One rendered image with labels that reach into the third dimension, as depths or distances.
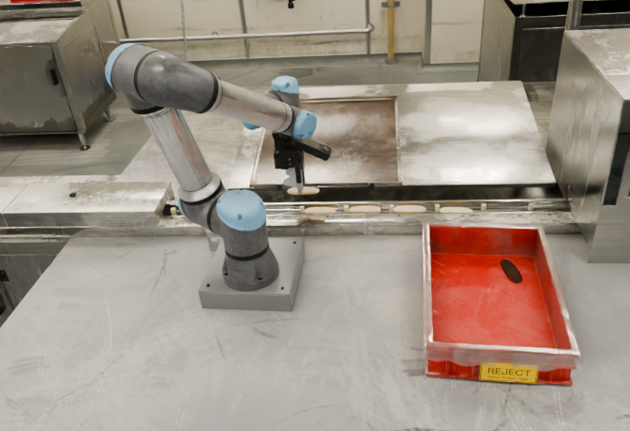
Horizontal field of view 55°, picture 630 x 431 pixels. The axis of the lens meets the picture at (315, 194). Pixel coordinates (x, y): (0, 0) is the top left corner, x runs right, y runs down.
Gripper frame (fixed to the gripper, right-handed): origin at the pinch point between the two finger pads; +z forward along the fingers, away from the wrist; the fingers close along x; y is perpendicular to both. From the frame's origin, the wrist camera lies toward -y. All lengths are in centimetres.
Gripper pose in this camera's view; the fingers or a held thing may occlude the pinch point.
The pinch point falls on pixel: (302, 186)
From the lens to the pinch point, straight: 186.1
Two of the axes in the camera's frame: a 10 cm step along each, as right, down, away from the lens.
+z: 0.7, 8.4, 5.4
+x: -0.8, 5.5, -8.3
